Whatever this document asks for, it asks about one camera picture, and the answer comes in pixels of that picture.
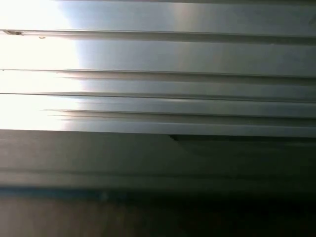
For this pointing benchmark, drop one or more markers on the black PC case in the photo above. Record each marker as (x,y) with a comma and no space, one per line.
(98,158)

